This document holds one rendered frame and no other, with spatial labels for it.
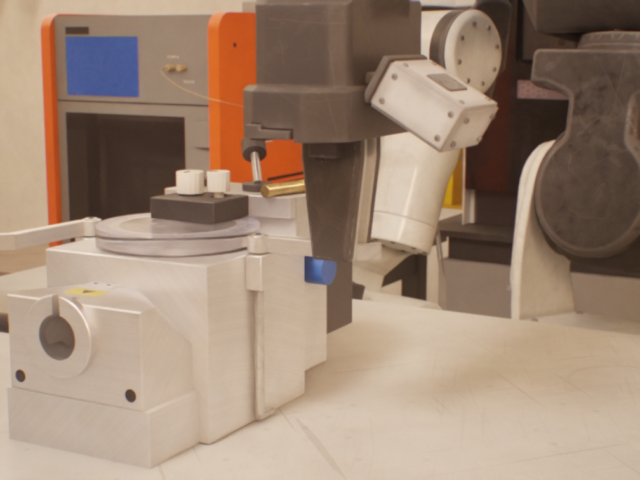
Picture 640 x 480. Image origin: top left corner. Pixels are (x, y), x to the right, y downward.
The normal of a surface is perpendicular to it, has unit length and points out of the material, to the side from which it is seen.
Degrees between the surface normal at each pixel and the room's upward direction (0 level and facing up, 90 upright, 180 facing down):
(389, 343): 0
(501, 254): 90
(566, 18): 126
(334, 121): 90
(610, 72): 81
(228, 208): 90
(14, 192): 90
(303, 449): 0
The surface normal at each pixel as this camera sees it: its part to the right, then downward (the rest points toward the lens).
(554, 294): 0.75, 0.11
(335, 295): 0.88, 0.08
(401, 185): -0.29, -0.17
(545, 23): -0.58, 0.67
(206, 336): -0.48, 0.15
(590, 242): -0.65, -0.04
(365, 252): 0.29, 0.16
